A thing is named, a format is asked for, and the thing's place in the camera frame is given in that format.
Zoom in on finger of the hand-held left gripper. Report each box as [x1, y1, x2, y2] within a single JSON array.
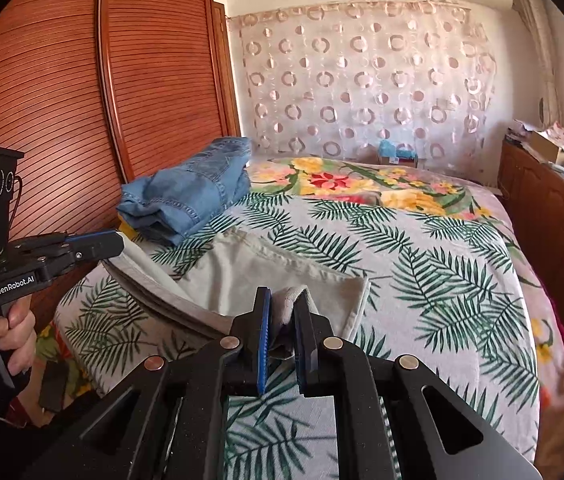
[[37, 234, 126, 281], [9, 229, 122, 256]]

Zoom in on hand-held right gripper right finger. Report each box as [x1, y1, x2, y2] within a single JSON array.
[[292, 295, 543, 480]]

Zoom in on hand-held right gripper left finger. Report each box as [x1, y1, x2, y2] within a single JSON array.
[[27, 287, 273, 480]]

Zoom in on grey pants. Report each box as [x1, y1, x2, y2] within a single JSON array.
[[104, 227, 373, 356]]

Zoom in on person's left hand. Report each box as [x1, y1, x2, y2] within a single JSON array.
[[0, 300, 39, 377]]

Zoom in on yellow cloth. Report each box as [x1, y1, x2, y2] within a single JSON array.
[[116, 212, 139, 242]]

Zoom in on folded blue jeans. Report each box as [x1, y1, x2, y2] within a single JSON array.
[[116, 136, 254, 248]]

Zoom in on wooden slatted wardrobe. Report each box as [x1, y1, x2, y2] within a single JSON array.
[[0, 0, 243, 321]]

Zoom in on leaf-print bed sheet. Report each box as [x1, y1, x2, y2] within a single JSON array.
[[54, 190, 543, 480]]

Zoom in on floral blanket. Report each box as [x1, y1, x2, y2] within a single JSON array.
[[37, 154, 564, 463]]

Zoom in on small brown box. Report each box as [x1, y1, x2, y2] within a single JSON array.
[[376, 156, 428, 169]]

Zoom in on blue cloth bundle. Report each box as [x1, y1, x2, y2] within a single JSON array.
[[377, 141, 419, 160]]

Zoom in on circle-patterned sheer curtain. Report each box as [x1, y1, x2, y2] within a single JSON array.
[[227, 0, 499, 167]]

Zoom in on wooden side cabinet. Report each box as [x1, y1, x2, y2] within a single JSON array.
[[497, 139, 564, 343]]

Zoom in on cardboard box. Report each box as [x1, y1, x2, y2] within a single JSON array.
[[529, 131, 564, 167]]

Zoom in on white window curtain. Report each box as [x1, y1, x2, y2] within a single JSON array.
[[509, 0, 564, 127]]

